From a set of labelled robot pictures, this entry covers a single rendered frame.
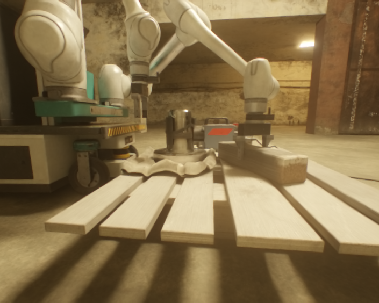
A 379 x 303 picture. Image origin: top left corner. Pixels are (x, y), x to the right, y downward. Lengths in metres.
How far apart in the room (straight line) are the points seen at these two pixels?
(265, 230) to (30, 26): 0.76
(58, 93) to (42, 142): 0.20
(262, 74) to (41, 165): 0.94
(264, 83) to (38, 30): 0.73
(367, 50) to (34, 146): 5.61
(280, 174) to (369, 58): 5.07
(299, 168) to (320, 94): 4.49
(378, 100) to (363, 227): 5.23
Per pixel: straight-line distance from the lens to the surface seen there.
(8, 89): 1.20
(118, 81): 1.38
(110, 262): 0.58
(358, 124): 5.51
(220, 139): 1.35
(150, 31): 0.80
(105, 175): 0.95
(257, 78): 0.82
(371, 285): 0.64
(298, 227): 0.45
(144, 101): 1.04
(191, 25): 1.04
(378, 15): 5.89
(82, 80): 0.98
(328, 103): 5.24
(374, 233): 0.51
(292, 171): 0.70
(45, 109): 0.95
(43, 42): 0.73
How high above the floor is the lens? 0.35
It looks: 10 degrees down
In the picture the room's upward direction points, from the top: straight up
